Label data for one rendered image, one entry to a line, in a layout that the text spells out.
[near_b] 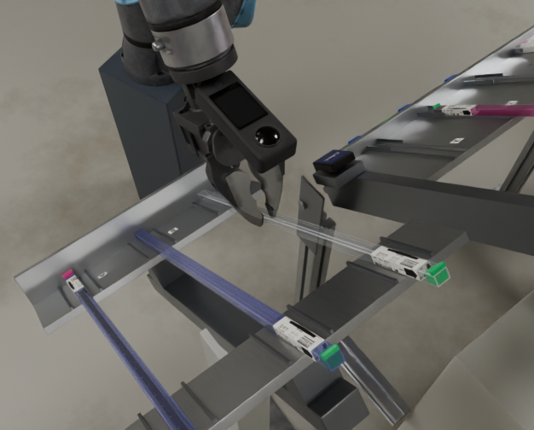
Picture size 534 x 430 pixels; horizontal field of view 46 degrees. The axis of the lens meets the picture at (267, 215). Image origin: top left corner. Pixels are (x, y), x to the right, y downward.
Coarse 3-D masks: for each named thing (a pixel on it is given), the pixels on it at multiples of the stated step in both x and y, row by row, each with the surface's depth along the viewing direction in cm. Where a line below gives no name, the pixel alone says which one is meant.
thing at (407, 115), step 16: (528, 32) 109; (512, 48) 107; (480, 64) 105; (496, 64) 106; (448, 80) 103; (464, 80) 104; (432, 96) 101; (448, 96) 103; (400, 112) 100; (416, 112) 100; (384, 128) 98; (400, 128) 99; (352, 144) 96; (368, 144) 97
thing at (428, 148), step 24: (504, 72) 102; (528, 72) 97; (456, 96) 101; (480, 96) 97; (504, 96) 92; (528, 96) 88; (432, 120) 96; (456, 120) 92; (480, 120) 88; (504, 120) 84; (384, 144) 96; (408, 144) 91; (432, 144) 88; (456, 144) 84; (480, 144) 82; (384, 168) 88; (408, 168) 84; (432, 168) 81
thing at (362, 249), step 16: (208, 192) 90; (224, 208) 84; (272, 224) 72; (288, 224) 68; (304, 224) 66; (320, 240) 62; (336, 240) 60; (352, 240) 58; (368, 256) 55; (448, 272) 48
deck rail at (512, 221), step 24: (336, 192) 93; (360, 192) 87; (384, 192) 82; (408, 192) 77; (432, 192) 72; (456, 192) 69; (480, 192) 67; (504, 192) 65; (384, 216) 85; (408, 216) 80; (432, 216) 75; (456, 216) 71; (480, 216) 67; (504, 216) 64; (528, 216) 61; (480, 240) 70; (504, 240) 66; (528, 240) 63
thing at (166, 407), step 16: (80, 288) 78; (96, 304) 71; (96, 320) 67; (112, 336) 62; (128, 352) 58; (128, 368) 55; (144, 368) 54; (144, 384) 52; (160, 384) 51; (160, 400) 49; (176, 416) 46
